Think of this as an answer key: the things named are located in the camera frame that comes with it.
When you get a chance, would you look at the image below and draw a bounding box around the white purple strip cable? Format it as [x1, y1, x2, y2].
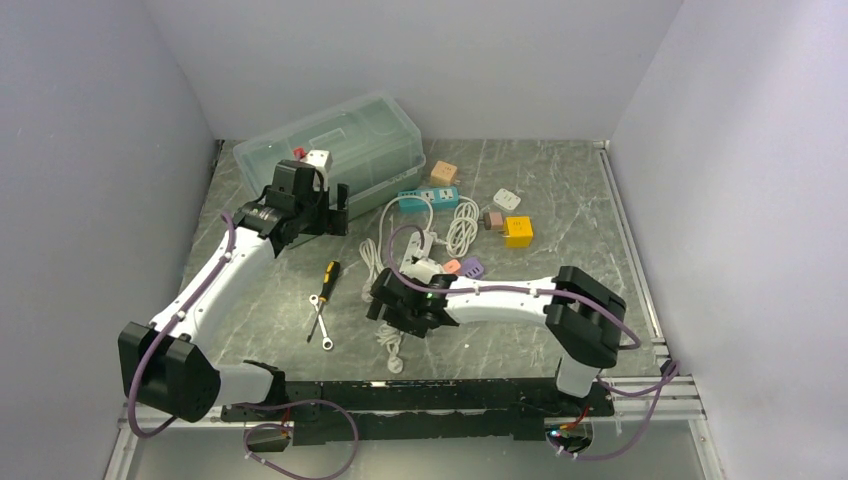
[376, 324, 407, 375]

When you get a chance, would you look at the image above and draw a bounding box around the white power strip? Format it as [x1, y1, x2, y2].
[399, 231, 438, 278]

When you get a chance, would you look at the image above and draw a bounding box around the purple power strip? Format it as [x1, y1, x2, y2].
[459, 257, 485, 279]

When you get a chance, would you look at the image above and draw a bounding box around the white power cable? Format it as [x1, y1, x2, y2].
[445, 196, 481, 260]

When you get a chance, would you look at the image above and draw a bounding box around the beige cube plug adapter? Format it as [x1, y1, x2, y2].
[429, 160, 459, 187]

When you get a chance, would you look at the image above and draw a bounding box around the teal power strip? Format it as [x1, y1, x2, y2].
[397, 186, 460, 213]

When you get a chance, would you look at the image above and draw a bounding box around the small pink plug adapter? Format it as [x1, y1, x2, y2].
[482, 211, 505, 232]

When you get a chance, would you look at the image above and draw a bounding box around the yellow cube socket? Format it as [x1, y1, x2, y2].
[503, 216, 534, 249]

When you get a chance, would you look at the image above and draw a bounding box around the white plug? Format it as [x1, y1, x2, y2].
[493, 188, 522, 212]

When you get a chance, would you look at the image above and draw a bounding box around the white cube socket red print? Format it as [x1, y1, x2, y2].
[407, 259, 444, 284]

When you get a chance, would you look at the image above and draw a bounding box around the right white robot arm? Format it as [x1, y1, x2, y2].
[366, 266, 637, 398]

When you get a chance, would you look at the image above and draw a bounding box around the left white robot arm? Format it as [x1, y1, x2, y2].
[118, 149, 349, 426]

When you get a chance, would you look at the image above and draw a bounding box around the yellow black screwdriver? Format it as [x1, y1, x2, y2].
[317, 260, 341, 307]

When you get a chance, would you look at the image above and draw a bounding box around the clear plastic storage box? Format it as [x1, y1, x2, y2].
[233, 93, 426, 218]

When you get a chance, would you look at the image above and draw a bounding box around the silver combination wrench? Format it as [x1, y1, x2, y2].
[307, 295, 334, 351]

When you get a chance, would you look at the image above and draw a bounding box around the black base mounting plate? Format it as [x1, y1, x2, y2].
[220, 378, 614, 446]

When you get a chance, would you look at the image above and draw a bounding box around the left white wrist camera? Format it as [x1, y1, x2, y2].
[292, 147, 333, 191]

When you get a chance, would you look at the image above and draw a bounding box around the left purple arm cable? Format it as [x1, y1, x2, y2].
[127, 211, 361, 480]

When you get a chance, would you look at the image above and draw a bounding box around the aluminium frame rail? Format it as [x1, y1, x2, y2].
[118, 149, 704, 463]

